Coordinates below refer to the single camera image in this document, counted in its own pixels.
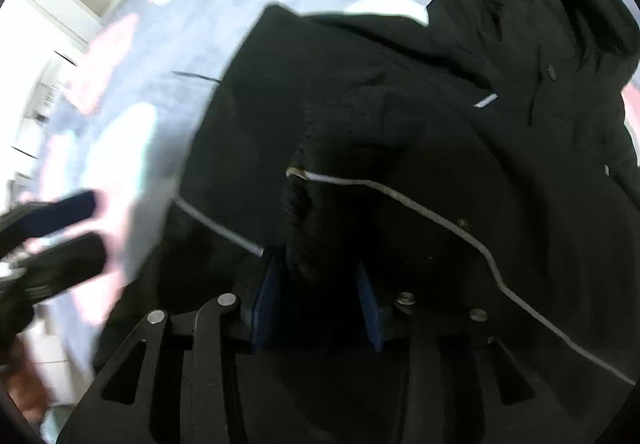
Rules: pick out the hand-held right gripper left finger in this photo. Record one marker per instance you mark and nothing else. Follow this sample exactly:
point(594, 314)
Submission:
point(267, 296)

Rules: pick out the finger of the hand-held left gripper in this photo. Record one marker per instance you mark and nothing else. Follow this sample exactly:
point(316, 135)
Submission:
point(70, 261)
point(60, 216)

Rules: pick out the grey blanket with pink patches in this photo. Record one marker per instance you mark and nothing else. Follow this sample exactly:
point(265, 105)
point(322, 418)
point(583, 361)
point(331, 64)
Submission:
point(165, 49)

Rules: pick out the black jacket with reflective piping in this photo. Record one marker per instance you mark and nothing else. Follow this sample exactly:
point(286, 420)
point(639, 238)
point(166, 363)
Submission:
point(400, 134)

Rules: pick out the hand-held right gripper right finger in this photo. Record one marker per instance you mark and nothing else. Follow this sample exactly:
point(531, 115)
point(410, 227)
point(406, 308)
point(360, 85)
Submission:
point(369, 306)

